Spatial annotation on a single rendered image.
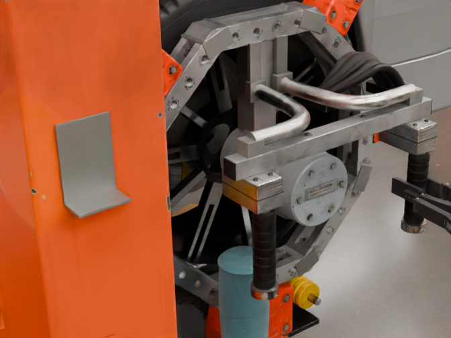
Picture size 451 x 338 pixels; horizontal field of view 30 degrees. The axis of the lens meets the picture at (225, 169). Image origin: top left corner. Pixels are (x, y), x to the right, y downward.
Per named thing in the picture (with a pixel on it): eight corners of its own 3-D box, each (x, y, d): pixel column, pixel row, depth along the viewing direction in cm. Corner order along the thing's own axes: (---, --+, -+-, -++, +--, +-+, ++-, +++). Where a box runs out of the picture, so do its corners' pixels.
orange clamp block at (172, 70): (160, 58, 140) (125, 27, 134) (186, 69, 134) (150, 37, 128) (137, 92, 140) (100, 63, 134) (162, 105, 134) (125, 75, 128)
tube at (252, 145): (260, 98, 147) (260, 39, 142) (336, 131, 133) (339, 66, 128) (176, 122, 138) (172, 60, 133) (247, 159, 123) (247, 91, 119)
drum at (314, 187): (274, 176, 164) (274, 108, 158) (350, 216, 148) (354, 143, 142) (215, 196, 157) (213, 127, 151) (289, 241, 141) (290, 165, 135)
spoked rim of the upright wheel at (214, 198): (301, 75, 194) (159, -59, 160) (374, 102, 177) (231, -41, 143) (183, 259, 191) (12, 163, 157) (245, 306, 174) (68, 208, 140)
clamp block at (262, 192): (247, 186, 133) (246, 155, 131) (283, 206, 127) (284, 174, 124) (221, 194, 131) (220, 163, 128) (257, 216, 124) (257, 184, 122)
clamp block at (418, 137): (396, 133, 151) (398, 106, 149) (436, 149, 144) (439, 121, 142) (377, 141, 148) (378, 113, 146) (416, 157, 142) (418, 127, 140)
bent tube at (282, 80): (343, 74, 157) (345, 19, 153) (422, 102, 143) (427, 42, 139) (270, 95, 148) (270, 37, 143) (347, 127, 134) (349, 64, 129)
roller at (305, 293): (242, 251, 196) (241, 230, 194) (328, 308, 175) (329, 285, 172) (222, 259, 193) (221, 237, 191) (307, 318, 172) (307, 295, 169)
